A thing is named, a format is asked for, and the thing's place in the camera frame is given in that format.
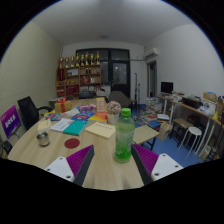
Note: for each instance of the brown armchair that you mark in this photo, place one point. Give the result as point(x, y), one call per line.
point(119, 98)

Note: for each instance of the flat round red coaster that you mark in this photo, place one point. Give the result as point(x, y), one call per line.
point(72, 143)

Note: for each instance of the black office chair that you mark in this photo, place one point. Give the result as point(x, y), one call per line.
point(28, 111)
point(86, 95)

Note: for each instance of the wooden shelf unit with trophies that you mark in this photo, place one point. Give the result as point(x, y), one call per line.
point(78, 78)

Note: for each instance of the pink wrapped package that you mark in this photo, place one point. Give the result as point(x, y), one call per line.
point(87, 108)

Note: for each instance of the teal book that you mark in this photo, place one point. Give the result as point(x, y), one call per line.
point(76, 127)

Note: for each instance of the large beige book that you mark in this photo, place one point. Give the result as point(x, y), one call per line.
point(100, 130)

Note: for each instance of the blue printed booklet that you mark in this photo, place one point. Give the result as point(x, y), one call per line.
point(54, 116)

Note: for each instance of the pink flowers in white pot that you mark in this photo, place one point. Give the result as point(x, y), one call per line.
point(113, 108)

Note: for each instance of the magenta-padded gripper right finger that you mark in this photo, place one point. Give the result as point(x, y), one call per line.
point(165, 165)

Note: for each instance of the black computer monitor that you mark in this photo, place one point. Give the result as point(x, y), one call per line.
point(167, 87)

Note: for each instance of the brown paper bag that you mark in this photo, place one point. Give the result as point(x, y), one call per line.
point(164, 131)

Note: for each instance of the small steel cup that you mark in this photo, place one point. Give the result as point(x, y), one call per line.
point(43, 139)

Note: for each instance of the orange yellow book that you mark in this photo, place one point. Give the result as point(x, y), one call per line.
point(98, 117)

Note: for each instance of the black tripod stand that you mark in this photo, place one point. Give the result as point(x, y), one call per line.
point(136, 85)

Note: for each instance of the white booklet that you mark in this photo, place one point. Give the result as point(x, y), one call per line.
point(61, 124)

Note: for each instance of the long wooden wall desk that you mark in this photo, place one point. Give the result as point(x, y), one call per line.
point(196, 111)

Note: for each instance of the standing orange card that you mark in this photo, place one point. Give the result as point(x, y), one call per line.
point(100, 105)

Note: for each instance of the purple sign board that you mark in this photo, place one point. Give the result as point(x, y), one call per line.
point(10, 121)

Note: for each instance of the black framed glass door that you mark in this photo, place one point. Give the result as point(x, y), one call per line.
point(119, 73)

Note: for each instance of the black mesh chair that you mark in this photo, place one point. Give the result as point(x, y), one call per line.
point(6, 146)

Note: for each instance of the small beige book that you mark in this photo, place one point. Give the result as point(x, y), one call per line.
point(44, 124)

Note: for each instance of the white round stool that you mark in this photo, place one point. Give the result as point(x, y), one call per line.
point(192, 131)

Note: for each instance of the green drink bottle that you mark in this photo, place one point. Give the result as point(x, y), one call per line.
point(124, 140)

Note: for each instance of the white air conditioner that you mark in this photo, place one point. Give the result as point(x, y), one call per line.
point(151, 53)

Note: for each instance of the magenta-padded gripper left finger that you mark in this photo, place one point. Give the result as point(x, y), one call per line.
point(59, 166)

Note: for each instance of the yellow gift box red ribbon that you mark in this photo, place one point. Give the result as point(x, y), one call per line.
point(63, 106)

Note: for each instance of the stacks of books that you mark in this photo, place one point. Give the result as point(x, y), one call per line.
point(154, 106)

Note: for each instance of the blue and red book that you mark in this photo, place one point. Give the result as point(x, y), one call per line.
point(82, 116)

